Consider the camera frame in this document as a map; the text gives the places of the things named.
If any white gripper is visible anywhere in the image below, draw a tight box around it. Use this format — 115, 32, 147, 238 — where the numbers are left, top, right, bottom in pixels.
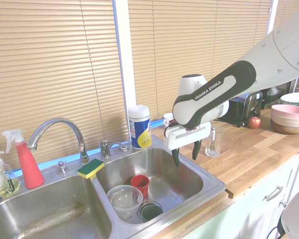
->
163, 121, 213, 168

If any metal spoon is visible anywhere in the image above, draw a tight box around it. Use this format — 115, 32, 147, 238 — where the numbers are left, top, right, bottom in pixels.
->
211, 126, 217, 151

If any stainless steel double sink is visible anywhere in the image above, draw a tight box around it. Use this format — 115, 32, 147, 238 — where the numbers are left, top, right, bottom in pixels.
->
0, 135, 226, 239

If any chrome sink hole cap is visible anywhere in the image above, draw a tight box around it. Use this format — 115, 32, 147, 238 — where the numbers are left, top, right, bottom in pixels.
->
111, 141, 130, 153

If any chrome sink knob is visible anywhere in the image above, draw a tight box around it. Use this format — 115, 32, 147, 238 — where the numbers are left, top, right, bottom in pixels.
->
56, 160, 69, 174

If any clear drinking glass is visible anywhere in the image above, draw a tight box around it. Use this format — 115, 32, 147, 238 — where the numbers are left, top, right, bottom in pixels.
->
204, 126, 225, 158

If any white ceramic mug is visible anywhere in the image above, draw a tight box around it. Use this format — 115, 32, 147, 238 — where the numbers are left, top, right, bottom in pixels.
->
162, 113, 175, 127

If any white wipes canister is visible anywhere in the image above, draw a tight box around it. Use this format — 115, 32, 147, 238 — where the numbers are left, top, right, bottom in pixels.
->
128, 105, 153, 150

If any red cup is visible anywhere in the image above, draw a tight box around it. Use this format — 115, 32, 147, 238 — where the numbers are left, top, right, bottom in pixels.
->
131, 174, 150, 198

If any black silver toaster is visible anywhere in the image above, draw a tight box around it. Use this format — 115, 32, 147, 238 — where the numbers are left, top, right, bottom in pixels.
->
218, 91, 264, 126

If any red apple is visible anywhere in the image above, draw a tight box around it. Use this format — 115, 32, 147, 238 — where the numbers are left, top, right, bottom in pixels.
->
248, 116, 262, 129

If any clear plastic bowl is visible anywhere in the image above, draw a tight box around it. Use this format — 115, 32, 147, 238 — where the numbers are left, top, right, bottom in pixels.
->
106, 185, 144, 221

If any pale kitchen base cabinet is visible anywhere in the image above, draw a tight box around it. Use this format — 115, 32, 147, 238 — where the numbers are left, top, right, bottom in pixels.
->
161, 149, 299, 239

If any yellow green sponge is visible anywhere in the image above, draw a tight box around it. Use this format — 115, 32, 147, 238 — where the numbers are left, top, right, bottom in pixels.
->
77, 158, 105, 179

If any black countertop appliance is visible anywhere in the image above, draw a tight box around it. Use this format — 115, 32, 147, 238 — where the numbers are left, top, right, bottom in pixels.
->
260, 79, 299, 110

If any beige bowl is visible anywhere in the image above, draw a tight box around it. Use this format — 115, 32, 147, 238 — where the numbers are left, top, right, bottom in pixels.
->
271, 114, 299, 128

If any pink bowl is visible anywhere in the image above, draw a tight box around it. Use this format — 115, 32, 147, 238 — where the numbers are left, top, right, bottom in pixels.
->
271, 104, 299, 118

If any white bowl green rim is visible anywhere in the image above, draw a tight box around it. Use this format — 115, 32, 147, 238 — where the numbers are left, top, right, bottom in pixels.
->
280, 92, 299, 108

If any chrome gooseneck faucet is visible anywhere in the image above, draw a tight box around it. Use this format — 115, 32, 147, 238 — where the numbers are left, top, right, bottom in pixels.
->
27, 118, 91, 166

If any red spray bottle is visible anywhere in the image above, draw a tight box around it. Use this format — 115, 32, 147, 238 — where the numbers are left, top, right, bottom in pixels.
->
1, 129, 45, 189

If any wide tan window blind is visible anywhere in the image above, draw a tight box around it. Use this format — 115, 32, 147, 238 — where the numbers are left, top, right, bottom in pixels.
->
0, 0, 129, 170

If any clear soap pump bottle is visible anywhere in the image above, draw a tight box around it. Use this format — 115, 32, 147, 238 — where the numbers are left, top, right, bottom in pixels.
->
0, 150, 21, 199

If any metal drawer handle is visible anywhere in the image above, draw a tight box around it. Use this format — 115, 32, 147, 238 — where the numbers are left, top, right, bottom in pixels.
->
264, 185, 284, 202

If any thin black cable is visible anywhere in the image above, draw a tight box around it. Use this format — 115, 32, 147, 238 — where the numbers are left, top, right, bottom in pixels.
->
266, 222, 287, 239

